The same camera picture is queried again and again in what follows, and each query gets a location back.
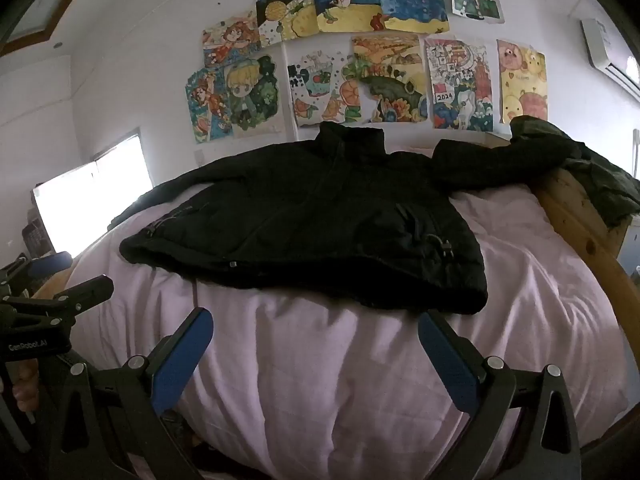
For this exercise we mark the white wall socket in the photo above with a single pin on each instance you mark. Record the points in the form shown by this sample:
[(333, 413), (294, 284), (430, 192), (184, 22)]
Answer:
[(199, 156)]

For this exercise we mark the group of colourful wall drawings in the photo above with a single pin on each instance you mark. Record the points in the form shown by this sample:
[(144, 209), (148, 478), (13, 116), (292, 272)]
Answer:
[(380, 65)]

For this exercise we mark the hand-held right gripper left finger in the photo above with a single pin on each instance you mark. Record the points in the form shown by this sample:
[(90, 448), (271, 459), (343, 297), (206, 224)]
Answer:
[(181, 355)]

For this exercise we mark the brown framed panel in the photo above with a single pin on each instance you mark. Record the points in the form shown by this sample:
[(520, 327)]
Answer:
[(45, 5)]

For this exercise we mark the dark green garment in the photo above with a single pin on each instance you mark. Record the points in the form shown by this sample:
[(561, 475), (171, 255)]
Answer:
[(602, 180)]

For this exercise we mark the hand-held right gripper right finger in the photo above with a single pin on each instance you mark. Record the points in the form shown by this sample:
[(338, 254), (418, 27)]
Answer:
[(446, 360)]

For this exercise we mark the white air conditioner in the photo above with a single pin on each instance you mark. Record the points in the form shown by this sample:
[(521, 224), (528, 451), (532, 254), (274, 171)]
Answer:
[(600, 45)]

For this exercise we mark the black padded jacket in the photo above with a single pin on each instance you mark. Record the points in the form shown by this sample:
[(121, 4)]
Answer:
[(310, 220)]

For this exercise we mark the bright window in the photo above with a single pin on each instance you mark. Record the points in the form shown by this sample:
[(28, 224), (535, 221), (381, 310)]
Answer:
[(100, 185)]

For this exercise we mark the person's left hand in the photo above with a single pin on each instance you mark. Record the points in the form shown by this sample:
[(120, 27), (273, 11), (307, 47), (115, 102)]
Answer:
[(26, 392)]

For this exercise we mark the pink bed cover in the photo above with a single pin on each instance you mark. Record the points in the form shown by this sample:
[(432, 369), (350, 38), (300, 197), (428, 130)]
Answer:
[(325, 385)]

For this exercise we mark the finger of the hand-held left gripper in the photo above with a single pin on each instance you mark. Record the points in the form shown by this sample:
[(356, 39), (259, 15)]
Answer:
[(50, 262), (82, 292)]

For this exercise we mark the wooden bed frame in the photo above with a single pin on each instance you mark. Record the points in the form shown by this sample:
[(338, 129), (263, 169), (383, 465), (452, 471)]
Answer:
[(575, 220)]

